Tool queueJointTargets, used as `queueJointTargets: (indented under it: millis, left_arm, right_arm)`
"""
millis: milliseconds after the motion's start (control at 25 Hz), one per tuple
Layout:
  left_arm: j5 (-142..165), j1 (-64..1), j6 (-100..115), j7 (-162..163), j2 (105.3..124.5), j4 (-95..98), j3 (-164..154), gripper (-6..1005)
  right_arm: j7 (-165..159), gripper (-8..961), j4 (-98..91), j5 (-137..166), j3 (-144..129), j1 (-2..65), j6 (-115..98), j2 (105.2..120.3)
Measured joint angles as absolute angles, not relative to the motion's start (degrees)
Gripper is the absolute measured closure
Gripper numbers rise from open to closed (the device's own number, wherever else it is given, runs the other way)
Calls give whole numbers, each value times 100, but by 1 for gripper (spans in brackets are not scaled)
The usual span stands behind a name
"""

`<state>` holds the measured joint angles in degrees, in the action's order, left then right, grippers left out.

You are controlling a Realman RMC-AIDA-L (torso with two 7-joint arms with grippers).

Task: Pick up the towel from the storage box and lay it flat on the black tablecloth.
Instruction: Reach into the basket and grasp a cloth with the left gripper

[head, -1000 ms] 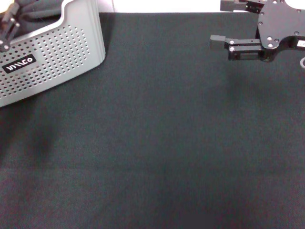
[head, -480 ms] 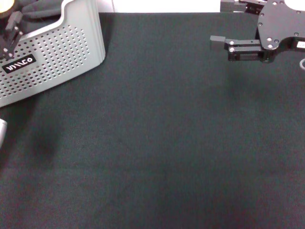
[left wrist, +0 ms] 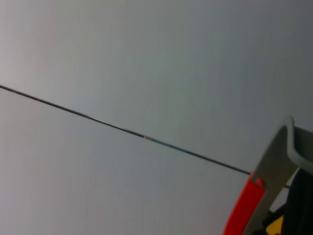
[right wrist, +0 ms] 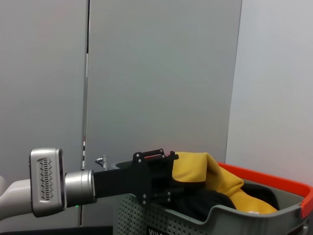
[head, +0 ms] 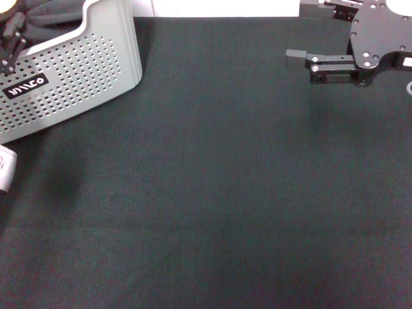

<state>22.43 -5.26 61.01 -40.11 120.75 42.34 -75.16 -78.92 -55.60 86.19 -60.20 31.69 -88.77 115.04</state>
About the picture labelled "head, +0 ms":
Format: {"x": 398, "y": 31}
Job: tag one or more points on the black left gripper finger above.
{"x": 14, "y": 25}
{"x": 13, "y": 54}

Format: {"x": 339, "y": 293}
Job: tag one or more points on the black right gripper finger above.
{"x": 315, "y": 8}
{"x": 294, "y": 59}

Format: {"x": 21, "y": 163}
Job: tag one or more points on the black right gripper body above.
{"x": 376, "y": 32}

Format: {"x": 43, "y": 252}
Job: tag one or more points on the grey perforated storage box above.
{"x": 83, "y": 64}

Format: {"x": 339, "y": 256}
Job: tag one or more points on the black tablecloth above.
{"x": 193, "y": 193}

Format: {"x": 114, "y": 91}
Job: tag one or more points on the black cloth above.
{"x": 48, "y": 19}

